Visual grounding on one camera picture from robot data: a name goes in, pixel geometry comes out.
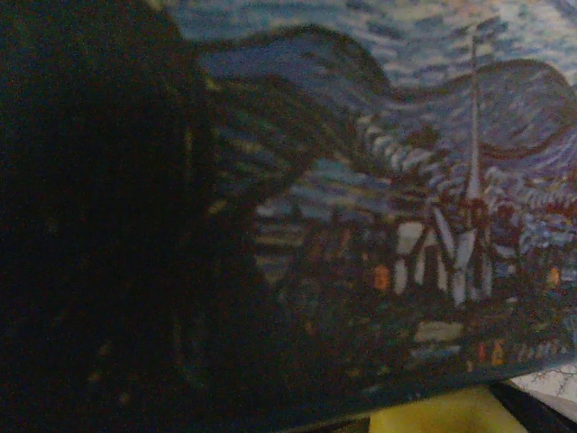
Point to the blue box with painting print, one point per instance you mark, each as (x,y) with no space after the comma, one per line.
(315,180)

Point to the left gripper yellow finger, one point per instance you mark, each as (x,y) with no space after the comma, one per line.
(442,415)

